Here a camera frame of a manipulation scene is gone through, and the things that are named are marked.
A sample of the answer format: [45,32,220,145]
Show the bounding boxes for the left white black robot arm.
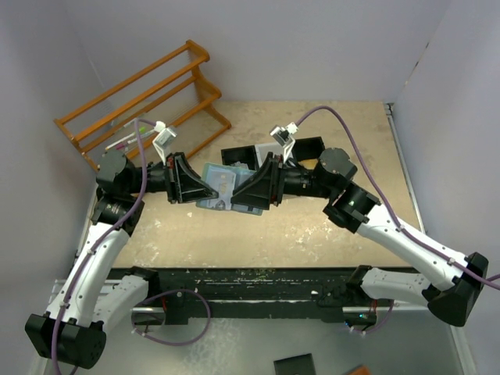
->
[25,150,218,370]

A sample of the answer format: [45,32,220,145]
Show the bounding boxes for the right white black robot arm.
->
[231,148,488,327]

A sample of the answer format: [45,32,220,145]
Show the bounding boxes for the white plastic bin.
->
[255,142,283,168]

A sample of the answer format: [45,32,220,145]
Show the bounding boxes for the gold credit card in bin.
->
[300,159,318,170]

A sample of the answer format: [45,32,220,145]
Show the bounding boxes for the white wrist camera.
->
[270,123,298,162]
[152,121,177,165]

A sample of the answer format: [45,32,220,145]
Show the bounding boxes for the mint green card holder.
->
[195,162,263,216]

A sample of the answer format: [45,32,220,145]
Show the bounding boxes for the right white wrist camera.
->
[270,123,298,162]

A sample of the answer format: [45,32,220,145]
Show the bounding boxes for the orange wooden rack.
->
[54,40,232,172]

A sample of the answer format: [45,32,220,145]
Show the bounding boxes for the pens on rack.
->
[105,127,155,151]

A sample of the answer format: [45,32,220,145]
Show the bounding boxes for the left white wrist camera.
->
[152,121,177,165]

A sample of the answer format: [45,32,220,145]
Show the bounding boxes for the orange brown object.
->
[345,365,371,375]

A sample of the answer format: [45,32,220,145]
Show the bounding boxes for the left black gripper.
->
[125,151,218,203]

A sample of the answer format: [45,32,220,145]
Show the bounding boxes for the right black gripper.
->
[231,152,335,209]

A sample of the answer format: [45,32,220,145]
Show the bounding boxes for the silver VIP card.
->
[196,163,237,211]

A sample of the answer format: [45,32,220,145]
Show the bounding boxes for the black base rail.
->
[109,266,390,328]

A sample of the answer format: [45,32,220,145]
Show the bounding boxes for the black bin with gold card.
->
[291,137,325,166]

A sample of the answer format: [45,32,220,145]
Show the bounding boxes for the black square plate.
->
[273,353,316,375]

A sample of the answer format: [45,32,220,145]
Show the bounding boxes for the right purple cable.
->
[295,105,500,291]

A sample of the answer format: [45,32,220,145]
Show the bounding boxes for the purple cable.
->
[50,119,165,375]
[295,105,500,291]

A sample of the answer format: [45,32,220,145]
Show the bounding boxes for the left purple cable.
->
[50,119,165,375]

